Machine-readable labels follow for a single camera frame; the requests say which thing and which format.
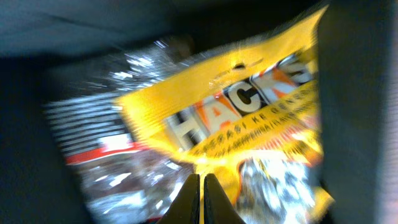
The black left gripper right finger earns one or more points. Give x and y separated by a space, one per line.
217 207

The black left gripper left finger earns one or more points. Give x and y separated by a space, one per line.
185 209

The black snack packet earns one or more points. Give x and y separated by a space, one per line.
122 180

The yellow Hacks candy bag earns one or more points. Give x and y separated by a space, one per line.
250 118

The dark green gift box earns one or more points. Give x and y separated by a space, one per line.
44 44

